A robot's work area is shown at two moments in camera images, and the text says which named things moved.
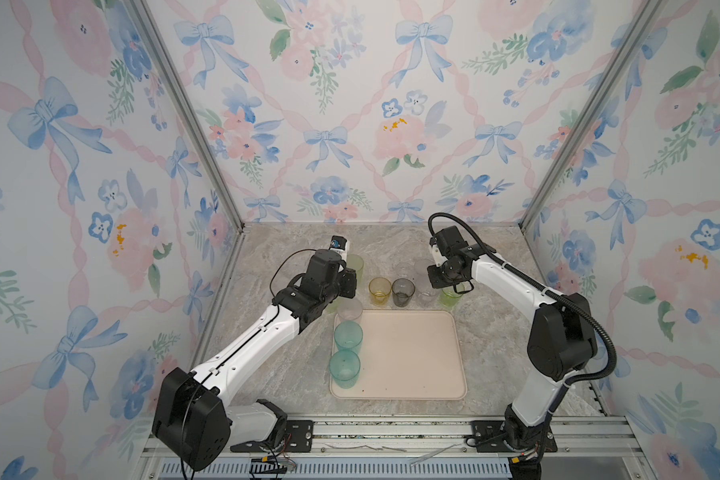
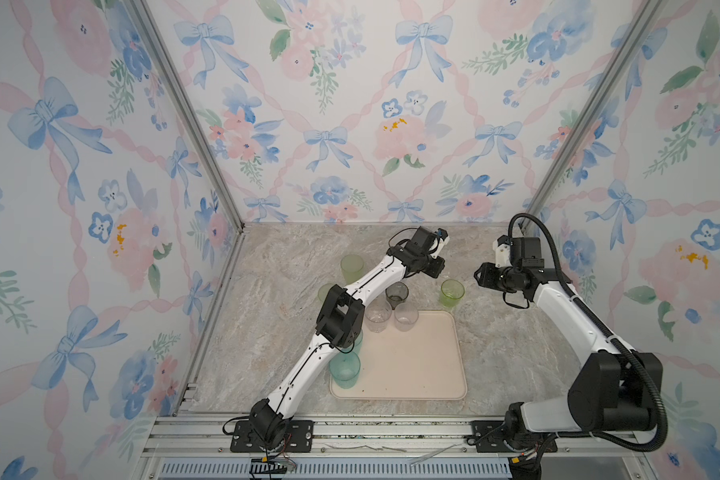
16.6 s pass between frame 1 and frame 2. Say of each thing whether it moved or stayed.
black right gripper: moved
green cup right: stayed
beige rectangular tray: stayed
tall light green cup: stayed
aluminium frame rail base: stayed
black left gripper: moved
